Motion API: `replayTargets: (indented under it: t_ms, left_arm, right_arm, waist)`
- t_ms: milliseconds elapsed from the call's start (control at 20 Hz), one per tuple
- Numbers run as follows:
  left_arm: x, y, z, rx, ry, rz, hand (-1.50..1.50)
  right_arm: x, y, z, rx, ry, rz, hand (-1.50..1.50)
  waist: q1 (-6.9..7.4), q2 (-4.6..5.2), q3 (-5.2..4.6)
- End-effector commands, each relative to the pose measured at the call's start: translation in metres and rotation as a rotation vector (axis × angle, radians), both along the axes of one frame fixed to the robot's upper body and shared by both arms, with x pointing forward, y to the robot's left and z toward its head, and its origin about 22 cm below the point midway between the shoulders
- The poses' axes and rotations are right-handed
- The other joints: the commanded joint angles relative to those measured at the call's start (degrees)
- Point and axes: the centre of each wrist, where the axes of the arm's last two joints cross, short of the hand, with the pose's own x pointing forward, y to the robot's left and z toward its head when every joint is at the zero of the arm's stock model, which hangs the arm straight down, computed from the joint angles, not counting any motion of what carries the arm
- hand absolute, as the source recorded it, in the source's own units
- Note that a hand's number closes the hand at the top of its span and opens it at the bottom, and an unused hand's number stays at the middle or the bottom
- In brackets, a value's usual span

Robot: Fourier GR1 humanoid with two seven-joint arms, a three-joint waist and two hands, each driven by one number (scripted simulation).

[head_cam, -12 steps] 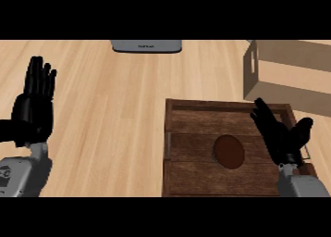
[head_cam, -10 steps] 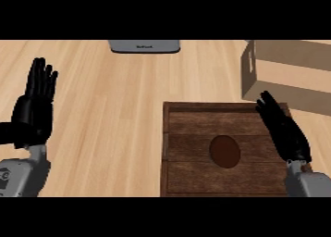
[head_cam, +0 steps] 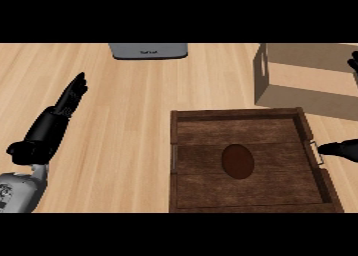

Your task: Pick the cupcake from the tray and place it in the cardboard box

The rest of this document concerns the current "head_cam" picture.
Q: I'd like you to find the cardboard box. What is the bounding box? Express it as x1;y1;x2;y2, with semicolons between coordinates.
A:
253;43;358;123

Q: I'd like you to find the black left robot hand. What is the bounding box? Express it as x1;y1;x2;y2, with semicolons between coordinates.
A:
5;71;89;167

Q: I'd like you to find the dark brown cupcake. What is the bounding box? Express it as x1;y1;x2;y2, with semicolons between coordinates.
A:
221;143;256;180

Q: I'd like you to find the brown wooden tray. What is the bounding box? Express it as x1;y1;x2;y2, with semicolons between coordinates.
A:
168;106;346;214

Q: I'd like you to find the grey appliance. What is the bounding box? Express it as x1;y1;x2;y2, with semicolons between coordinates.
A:
107;43;190;61

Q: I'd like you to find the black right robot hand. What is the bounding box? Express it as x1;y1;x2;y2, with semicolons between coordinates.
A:
317;49;358;164

